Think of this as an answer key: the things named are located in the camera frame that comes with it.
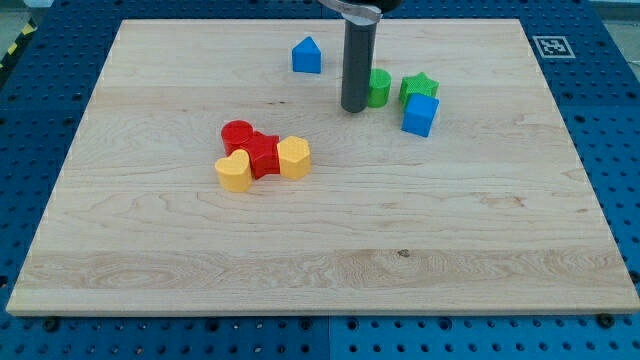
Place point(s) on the red circle block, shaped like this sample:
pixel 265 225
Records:
pixel 235 134

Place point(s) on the white fiducial marker tag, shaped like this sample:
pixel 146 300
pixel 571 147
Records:
pixel 553 47

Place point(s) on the green star block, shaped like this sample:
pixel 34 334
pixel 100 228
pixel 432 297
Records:
pixel 420 83

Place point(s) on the blue triangle block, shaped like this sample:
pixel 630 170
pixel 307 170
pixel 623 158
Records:
pixel 307 57

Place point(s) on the green circle block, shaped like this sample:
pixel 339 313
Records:
pixel 379 88

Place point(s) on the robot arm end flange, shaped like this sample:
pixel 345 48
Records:
pixel 362 12

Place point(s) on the wooden board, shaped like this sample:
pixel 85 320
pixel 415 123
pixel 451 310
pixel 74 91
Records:
pixel 491 214

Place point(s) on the blue cube block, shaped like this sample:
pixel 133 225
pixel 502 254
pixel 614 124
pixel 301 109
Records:
pixel 419 114

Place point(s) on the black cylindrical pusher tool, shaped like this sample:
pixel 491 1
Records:
pixel 359 42

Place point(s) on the yellow heart block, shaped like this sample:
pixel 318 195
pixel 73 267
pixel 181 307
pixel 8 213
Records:
pixel 234 171

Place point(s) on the red star block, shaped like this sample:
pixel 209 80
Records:
pixel 263 154

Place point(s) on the yellow hexagon block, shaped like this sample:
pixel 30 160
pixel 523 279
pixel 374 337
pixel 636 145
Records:
pixel 294 157

